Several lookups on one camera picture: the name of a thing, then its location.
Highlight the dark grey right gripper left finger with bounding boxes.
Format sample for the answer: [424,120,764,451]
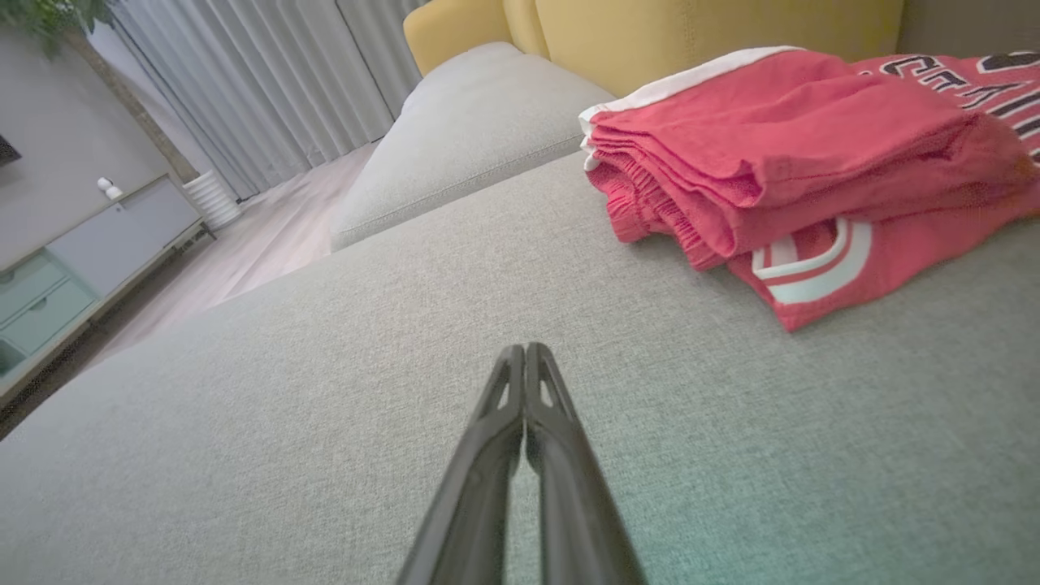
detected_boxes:
[396,344,527,585]

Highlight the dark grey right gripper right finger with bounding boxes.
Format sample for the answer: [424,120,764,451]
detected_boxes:
[526,342,648,585]

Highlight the red white basketball jersey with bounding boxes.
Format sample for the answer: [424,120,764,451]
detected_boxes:
[727,50,1040,332]

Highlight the red white-striped shorts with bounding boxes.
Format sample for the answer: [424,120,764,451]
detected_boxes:
[578,46,1039,271]

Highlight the large grey sofa seat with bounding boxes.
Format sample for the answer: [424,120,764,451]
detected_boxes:
[0,150,1040,585]

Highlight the grey seamed sofa cushion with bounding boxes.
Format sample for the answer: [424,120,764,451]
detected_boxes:
[331,42,616,251]

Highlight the white ribbed plant pot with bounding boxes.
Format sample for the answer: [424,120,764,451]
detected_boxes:
[182,169,243,233]

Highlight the grey teal media cabinet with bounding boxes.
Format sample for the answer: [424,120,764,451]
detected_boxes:
[0,174,217,407]

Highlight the small yellow sofa cushion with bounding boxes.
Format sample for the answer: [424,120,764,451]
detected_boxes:
[403,0,525,78]

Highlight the grey pleated curtain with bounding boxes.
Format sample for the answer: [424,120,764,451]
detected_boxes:
[110,0,431,202]

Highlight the large yellow sofa back cushion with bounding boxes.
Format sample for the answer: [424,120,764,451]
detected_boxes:
[504,0,904,98]

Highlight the grey sofa backrest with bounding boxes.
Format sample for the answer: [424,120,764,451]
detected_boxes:
[898,0,1040,58]

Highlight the green indoor tree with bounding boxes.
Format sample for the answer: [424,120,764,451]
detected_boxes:
[0,0,202,186]

